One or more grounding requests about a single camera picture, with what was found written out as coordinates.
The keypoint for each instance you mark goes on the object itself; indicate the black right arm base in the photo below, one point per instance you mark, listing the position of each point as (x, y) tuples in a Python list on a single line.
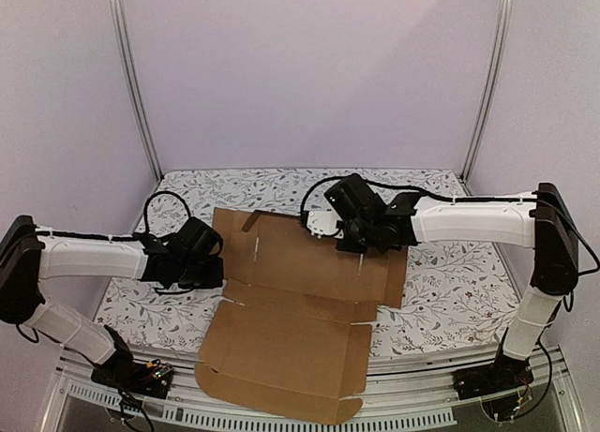
[(502, 374)]

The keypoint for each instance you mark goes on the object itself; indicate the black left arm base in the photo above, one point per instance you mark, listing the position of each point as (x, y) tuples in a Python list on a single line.
[(121, 372)]

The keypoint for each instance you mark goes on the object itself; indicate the aluminium frame post left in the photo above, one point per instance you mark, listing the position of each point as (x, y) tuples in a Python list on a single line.
[(120, 25)]

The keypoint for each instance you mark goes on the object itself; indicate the aluminium frame post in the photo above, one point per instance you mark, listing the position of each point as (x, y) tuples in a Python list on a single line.
[(120, 25), (494, 69)]

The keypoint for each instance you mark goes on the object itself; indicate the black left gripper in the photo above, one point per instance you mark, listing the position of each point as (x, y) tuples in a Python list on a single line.
[(216, 278)]

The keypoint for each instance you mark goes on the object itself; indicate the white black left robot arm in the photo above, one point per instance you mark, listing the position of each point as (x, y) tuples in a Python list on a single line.
[(31, 254)]

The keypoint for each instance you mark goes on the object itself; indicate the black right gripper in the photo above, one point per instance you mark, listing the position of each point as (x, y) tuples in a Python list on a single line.
[(352, 244)]

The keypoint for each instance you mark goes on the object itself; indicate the aluminium frame post right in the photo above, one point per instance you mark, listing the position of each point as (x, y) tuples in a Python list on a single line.
[(494, 69)]

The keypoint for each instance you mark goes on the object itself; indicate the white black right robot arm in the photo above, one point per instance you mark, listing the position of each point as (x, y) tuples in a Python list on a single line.
[(537, 220)]

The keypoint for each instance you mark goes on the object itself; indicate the brown cardboard box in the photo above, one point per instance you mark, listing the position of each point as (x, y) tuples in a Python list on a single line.
[(292, 333)]

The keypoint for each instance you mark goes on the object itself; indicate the floral patterned table mat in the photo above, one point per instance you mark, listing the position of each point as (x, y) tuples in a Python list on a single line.
[(456, 294)]

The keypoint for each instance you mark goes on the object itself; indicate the aluminium front rail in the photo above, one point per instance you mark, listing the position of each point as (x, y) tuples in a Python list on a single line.
[(455, 390)]

